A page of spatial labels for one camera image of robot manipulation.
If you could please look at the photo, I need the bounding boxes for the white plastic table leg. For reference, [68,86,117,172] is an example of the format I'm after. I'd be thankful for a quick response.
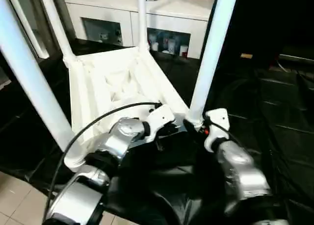
[0,0,77,152]
[38,0,75,61]
[136,0,150,53]
[188,0,240,127]

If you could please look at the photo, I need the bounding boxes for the white plastic table top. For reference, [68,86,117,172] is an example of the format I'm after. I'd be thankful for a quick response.
[63,46,205,173]

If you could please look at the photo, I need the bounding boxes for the black plastic mat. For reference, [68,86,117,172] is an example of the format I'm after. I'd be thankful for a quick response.
[0,37,314,225]

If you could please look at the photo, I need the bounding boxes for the black speaker box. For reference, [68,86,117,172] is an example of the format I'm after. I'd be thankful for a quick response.
[208,0,281,69]

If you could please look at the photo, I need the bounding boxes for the white glass-door cabinet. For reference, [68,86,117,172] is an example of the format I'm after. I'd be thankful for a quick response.
[64,0,217,60]

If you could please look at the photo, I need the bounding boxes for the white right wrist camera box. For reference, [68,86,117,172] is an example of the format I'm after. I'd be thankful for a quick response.
[204,108,231,153]

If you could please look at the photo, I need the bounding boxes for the black left camera cable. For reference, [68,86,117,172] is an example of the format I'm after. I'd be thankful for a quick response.
[43,101,163,221]

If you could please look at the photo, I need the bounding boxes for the white door frame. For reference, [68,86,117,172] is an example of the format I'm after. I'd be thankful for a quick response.
[4,0,50,59]

